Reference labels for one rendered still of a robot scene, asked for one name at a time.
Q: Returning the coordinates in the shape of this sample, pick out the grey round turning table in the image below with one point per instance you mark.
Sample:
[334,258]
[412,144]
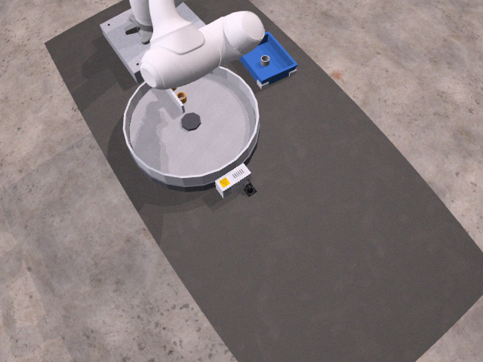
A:
[202,136]

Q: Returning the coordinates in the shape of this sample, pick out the grey metal bushing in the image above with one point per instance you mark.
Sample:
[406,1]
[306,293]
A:
[265,63]

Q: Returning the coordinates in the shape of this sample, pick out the blue plastic crate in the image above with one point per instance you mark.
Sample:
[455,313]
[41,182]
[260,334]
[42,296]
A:
[280,65]

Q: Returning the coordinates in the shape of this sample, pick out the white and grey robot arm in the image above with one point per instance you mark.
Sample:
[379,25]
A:
[180,53]

